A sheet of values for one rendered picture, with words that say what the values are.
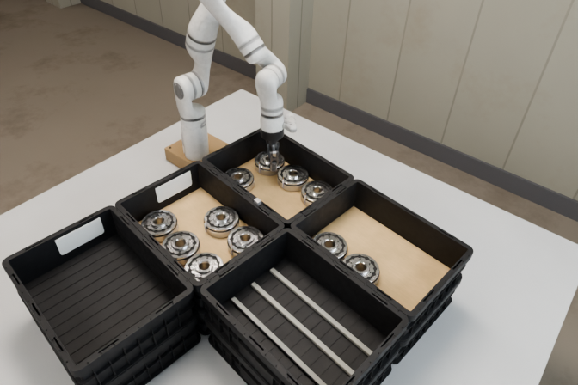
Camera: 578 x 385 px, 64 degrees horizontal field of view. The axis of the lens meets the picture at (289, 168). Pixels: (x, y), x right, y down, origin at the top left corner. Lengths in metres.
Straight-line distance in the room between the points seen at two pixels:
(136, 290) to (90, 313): 0.12
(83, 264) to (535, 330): 1.26
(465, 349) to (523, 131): 1.74
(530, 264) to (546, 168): 1.37
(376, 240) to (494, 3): 1.67
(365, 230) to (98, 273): 0.76
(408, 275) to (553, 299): 0.48
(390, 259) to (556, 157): 1.75
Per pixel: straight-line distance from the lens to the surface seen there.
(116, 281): 1.33
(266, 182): 1.54
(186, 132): 1.70
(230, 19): 1.34
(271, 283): 1.26
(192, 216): 1.44
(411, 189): 1.79
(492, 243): 1.69
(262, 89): 1.35
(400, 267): 1.34
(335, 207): 1.39
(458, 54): 2.86
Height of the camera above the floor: 1.84
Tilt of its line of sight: 39 degrees down
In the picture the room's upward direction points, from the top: 2 degrees clockwise
